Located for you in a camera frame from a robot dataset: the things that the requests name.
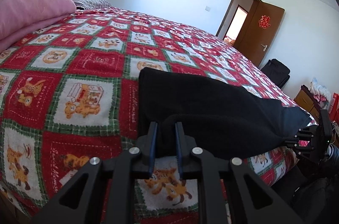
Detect black pants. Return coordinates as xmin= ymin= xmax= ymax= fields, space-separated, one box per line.
xmin=138 ymin=67 xmax=311 ymax=159

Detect wooden nightstand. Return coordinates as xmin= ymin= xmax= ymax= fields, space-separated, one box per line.
xmin=294 ymin=85 xmax=321 ymax=122

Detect black suitcase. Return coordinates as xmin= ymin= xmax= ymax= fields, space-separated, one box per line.
xmin=261 ymin=59 xmax=290 ymax=89

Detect red patchwork bedspread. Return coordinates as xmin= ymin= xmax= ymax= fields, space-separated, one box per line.
xmin=1 ymin=8 xmax=296 ymax=223

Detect brown wooden door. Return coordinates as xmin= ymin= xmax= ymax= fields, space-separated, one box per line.
xmin=233 ymin=1 xmax=285 ymax=67

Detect red paper door decoration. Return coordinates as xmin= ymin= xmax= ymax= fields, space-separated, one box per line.
xmin=258 ymin=15 xmax=271 ymax=29

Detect grey striped pillow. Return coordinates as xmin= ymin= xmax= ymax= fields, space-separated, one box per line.
xmin=72 ymin=0 xmax=111 ymax=10

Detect pink folded blanket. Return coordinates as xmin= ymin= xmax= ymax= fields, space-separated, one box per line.
xmin=1 ymin=0 xmax=76 ymax=51

